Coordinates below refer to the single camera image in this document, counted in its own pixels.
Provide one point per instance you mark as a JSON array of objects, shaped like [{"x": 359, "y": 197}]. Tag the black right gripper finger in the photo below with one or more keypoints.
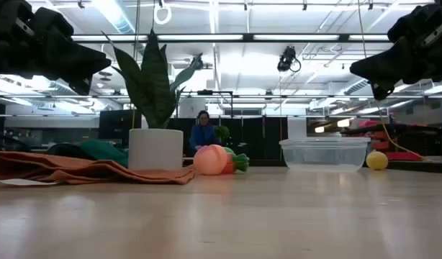
[{"x": 386, "y": 64}]

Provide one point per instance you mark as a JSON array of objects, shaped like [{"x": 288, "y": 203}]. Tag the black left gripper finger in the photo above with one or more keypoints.
[{"x": 77, "y": 61}]

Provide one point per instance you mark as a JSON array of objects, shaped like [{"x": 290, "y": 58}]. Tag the yellow toy lemon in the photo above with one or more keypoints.
[{"x": 376, "y": 160}]

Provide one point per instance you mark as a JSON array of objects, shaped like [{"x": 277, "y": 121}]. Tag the pink toy peach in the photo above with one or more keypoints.
[{"x": 209, "y": 160}]

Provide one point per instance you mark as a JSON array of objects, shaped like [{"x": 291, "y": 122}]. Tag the clear plastic tupperware container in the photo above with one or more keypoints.
[{"x": 325, "y": 154}]

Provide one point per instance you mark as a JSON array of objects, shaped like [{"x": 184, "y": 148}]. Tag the black partition panel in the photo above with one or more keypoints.
[
  {"x": 114, "y": 126},
  {"x": 253, "y": 140}
]

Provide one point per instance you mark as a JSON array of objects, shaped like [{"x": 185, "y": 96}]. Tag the green snake plant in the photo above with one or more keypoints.
[{"x": 152, "y": 82}]

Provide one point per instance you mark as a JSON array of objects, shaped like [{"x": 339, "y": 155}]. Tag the dark green cloth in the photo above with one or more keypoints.
[{"x": 102, "y": 151}]

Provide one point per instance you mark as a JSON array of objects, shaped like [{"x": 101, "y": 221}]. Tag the red and black cart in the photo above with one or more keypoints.
[{"x": 404, "y": 156}]

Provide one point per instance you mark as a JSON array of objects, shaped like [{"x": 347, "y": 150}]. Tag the orange-brown cloth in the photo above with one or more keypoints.
[{"x": 80, "y": 169}]

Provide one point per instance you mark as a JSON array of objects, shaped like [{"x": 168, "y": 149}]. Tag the white plant pot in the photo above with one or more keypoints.
[{"x": 155, "y": 149}]

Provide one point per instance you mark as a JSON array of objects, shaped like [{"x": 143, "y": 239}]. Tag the white paper tag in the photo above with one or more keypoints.
[{"x": 23, "y": 182}]

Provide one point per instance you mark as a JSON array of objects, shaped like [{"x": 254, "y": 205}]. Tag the person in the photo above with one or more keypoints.
[{"x": 202, "y": 136}]

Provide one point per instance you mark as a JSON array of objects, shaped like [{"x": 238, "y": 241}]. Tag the small green bush plant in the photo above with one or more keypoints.
[{"x": 222, "y": 132}]

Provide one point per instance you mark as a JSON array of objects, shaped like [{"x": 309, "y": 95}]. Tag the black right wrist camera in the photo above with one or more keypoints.
[{"x": 381, "y": 93}]

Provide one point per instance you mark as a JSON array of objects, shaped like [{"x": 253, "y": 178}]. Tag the black hanging camera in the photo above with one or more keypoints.
[{"x": 286, "y": 59}]

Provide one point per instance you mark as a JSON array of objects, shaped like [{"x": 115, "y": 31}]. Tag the black overhead frame bar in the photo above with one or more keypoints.
[{"x": 248, "y": 37}]

